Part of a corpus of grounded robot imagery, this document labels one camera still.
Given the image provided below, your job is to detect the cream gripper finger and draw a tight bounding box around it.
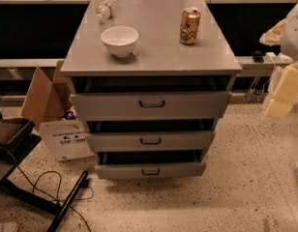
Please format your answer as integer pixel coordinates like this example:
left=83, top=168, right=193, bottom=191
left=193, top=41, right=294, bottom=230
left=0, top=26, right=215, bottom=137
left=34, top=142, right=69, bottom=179
left=264, top=62, right=298, bottom=119

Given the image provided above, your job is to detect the grey drawer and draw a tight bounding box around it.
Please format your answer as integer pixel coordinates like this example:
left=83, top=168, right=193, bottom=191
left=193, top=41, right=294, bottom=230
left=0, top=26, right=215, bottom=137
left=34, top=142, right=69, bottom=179
left=95, top=162, right=206, bottom=179
left=87, top=130, right=215, bottom=152
left=71, top=92, right=230, bottom=121

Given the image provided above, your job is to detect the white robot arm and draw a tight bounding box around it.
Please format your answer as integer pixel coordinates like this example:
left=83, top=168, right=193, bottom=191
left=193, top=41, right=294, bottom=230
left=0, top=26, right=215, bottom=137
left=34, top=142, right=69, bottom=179
left=259, top=3, right=298, bottom=119

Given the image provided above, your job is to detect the grey top drawer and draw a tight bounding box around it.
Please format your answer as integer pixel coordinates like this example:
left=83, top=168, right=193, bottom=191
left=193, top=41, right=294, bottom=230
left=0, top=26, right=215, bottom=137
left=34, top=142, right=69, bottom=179
left=71, top=92, right=230, bottom=121

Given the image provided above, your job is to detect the grey drawer cabinet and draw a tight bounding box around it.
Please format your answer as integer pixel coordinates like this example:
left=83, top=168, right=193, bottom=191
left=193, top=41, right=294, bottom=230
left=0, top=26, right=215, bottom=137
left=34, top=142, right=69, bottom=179
left=61, top=0, right=241, bottom=165

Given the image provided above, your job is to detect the grey bottom drawer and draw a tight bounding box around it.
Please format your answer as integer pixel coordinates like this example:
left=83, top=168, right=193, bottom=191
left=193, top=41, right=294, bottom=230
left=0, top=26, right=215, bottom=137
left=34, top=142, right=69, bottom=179
left=95, top=162, right=206, bottom=179

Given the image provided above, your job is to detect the white power strip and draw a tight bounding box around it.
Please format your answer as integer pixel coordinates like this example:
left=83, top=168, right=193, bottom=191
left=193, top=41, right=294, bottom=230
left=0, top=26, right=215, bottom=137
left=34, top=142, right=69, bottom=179
left=265, top=52, right=292, bottom=63

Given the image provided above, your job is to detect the black small device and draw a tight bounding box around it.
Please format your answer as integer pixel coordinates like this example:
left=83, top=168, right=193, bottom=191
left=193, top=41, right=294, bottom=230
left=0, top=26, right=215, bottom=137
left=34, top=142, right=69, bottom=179
left=252, top=51, right=264, bottom=63

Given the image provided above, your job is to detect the gold soda can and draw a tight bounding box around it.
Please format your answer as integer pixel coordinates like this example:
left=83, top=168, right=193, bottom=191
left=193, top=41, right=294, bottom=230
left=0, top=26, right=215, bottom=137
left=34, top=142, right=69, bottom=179
left=180, top=7, right=200, bottom=44

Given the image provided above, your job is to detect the white ceramic bowl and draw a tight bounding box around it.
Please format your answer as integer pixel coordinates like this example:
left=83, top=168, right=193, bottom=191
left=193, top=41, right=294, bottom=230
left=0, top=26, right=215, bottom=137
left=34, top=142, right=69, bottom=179
left=101, top=26, right=139, bottom=57

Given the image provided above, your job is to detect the clear plastic bottle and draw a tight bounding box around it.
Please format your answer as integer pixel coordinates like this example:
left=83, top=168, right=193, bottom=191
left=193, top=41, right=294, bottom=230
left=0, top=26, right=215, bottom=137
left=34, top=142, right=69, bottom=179
left=96, top=0, right=118, bottom=24

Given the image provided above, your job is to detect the brown cardboard box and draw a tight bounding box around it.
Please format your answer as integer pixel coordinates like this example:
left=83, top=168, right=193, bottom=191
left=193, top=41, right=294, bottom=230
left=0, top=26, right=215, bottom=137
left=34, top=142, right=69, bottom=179
left=21, top=60, right=93, bottom=161

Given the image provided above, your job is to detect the black metal stand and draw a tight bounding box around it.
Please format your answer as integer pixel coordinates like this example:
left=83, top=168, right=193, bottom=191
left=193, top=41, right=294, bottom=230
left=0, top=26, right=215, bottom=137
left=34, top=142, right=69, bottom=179
left=0, top=117, right=90, bottom=232

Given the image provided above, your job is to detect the white shoe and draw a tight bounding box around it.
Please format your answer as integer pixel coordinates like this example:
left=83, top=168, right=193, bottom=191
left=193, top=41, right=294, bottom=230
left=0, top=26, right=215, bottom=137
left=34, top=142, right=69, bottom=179
left=0, top=221, right=18, bottom=232

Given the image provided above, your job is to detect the white hanging cable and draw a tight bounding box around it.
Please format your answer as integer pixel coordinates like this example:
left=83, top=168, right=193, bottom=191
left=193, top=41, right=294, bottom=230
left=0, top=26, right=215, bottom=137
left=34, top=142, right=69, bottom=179
left=256, top=61, right=276, bottom=104

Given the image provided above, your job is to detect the black floor cable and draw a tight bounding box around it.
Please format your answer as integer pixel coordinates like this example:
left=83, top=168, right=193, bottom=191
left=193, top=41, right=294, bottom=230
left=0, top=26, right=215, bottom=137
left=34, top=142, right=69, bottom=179
left=7, top=152, right=95, bottom=232

